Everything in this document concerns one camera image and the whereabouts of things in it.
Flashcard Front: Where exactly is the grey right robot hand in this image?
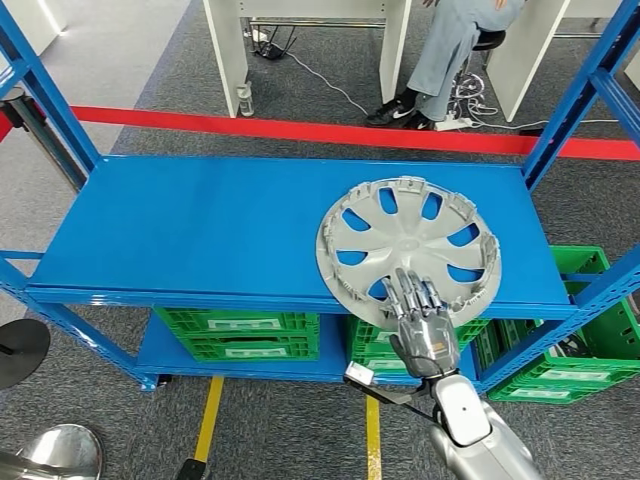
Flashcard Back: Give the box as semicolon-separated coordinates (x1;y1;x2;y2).
382;268;461;380

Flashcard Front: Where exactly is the grey plastic hubcap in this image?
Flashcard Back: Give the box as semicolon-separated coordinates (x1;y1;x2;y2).
315;175;503;335

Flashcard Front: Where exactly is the blue metal shelf rack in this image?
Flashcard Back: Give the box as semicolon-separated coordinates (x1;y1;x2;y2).
0;0;640;409

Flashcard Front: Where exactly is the green plastic crate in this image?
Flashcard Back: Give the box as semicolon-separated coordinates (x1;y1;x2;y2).
174;333;321;364
487;367;640;407
475;245;640;389
152;306;321;339
347;314;491;349
347;343;469;379

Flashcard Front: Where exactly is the white power strip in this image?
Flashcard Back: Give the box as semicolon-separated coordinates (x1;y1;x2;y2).
433;115;476;132

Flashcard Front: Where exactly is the person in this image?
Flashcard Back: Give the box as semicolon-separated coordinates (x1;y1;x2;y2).
366;0;526;132

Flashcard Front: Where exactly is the black stool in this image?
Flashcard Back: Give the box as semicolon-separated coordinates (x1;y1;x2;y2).
469;29;507;68

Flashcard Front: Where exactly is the clear bottle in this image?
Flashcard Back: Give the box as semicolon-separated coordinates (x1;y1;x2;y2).
235;79;256;119

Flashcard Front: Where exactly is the chrome stanchion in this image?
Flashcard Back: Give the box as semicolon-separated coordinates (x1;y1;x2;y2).
0;422;104;480

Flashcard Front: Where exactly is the black round stanchion base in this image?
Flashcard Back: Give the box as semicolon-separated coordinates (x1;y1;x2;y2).
0;317;52;391

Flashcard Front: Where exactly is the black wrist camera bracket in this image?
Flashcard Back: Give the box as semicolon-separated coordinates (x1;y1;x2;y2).
357;380;444;425

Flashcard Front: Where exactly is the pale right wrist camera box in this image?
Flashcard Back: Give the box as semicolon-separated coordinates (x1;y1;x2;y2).
345;362;376;389

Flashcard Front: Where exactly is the white cable bundle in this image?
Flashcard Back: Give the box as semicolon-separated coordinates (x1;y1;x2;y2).
447;72;501;121

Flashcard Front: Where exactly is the white floor cable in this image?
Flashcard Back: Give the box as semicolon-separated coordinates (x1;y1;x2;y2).
272;42;371;117

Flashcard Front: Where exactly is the white power cable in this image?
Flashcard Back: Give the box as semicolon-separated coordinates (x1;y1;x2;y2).
472;117;621;132

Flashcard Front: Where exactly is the black device with cables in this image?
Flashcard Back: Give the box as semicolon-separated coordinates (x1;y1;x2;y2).
251;26;300;62

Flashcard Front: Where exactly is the dark stanchion post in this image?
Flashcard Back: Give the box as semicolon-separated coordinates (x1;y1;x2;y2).
0;84;90;192

